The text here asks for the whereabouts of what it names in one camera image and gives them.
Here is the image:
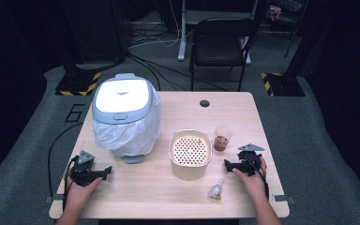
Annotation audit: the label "beige container with perforated strainer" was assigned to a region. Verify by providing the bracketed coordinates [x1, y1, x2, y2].
[168, 128, 214, 182]

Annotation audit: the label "white floor cables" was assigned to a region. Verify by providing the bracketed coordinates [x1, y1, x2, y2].
[127, 0, 182, 50]

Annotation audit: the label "black stand leg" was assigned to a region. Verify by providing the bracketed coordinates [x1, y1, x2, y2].
[283, 0, 310, 59]

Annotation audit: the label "right hand-held gripper black cable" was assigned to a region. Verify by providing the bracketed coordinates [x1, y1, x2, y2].
[245, 158, 270, 201]

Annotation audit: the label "black base plate, hazard stripes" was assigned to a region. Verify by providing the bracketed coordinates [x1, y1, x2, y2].
[54, 71, 103, 97]
[260, 72, 307, 98]

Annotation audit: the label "black folding chair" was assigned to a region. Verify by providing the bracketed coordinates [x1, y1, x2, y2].
[188, 17, 259, 93]

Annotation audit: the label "white and grey pedal bin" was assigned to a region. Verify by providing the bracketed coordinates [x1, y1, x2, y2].
[91, 72, 163, 165]

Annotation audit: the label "red and white clutter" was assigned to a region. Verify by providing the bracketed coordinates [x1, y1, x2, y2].
[267, 3, 284, 23]

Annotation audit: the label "black cable on floor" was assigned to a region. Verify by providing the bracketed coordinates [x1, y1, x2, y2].
[47, 121, 84, 199]

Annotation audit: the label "person's left hand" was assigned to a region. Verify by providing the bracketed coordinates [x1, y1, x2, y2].
[65, 168, 103, 208]

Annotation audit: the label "white plastic bin liner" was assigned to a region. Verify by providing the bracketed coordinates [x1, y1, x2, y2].
[92, 89, 163, 158]

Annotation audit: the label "black floor cable bundle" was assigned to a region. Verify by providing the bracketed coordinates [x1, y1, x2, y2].
[125, 52, 230, 92]

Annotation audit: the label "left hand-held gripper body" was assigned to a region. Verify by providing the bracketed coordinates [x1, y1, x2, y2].
[69, 150, 104, 188]

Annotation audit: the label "clear plastic wrapper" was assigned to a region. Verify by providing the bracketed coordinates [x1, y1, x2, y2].
[207, 179, 225, 202]

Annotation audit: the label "white metal desk frame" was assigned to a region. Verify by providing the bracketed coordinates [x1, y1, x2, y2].
[176, 0, 260, 66]

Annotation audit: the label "clear plastic cup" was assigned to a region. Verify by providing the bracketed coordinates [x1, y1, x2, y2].
[213, 125, 234, 153]

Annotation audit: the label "person's right hand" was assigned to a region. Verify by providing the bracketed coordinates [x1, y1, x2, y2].
[232, 156, 268, 204]

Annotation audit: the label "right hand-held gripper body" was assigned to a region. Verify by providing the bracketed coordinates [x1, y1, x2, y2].
[232, 142, 265, 178]

